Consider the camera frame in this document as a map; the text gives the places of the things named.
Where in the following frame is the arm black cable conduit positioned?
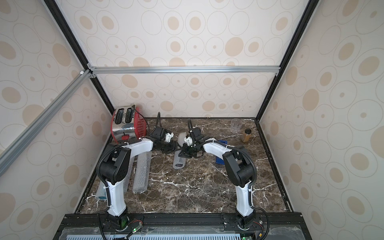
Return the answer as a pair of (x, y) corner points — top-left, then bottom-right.
(95, 111), (163, 211)
(187, 119), (271, 235)

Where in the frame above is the blue tape dispenser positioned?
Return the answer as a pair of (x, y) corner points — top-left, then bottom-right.
(215, 140), (229, 165)

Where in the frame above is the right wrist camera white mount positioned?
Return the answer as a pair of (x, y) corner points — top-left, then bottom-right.
(184, 137), (194, 146)

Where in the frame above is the stack of bubble wrap sheets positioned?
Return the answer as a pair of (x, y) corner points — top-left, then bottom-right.
(173, 132), (187, 170)

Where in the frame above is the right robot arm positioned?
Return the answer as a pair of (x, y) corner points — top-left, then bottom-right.
(179, 127), (257, 221)

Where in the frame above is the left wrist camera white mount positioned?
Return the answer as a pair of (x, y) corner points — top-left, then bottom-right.
(165, 133), (174, 143)

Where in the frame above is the brown spice jar black lid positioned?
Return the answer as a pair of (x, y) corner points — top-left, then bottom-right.
(241, 128), (252, 143)

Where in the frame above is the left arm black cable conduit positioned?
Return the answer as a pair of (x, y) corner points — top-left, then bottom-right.
(95, 111), (163, 211)

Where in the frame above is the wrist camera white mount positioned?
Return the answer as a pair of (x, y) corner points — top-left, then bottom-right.
(184, 137), (194, 146)
(165, 133), (174, 143)

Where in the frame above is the clear drinking glass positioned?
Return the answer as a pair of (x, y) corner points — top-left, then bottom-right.
(230, 119), (243, 134)

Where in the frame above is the black toaster power cord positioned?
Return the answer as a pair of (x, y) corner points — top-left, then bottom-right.
(131, 104), (151, 136)

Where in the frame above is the red and chrome toaster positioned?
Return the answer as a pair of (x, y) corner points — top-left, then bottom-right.
(111, 105), (148, 143)

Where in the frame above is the black left frame post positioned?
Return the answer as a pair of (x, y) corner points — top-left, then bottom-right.
(43, 0), (115, 114)

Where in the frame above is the black frame post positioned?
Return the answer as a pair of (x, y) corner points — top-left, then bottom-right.
(43, 0), (115, 114)
(255, 0), (320, 123)

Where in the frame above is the black right frame post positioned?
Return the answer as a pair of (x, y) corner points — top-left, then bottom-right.
(255, 0), (320, 123)

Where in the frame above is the horizontal aluminium frame bar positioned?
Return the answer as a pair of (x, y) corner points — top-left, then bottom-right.
(91, 66), (280, 74)

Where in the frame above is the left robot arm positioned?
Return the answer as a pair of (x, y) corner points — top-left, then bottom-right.
(96, 127), (179, 217)

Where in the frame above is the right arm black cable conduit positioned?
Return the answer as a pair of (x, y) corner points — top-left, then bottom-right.
(187, 119), (271, 235)

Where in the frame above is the diagonal aluminium frame bar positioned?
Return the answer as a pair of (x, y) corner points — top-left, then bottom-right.
(1, 70), (91, 175)

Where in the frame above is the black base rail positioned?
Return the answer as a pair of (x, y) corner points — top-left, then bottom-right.
(54, 213), (311, 240)

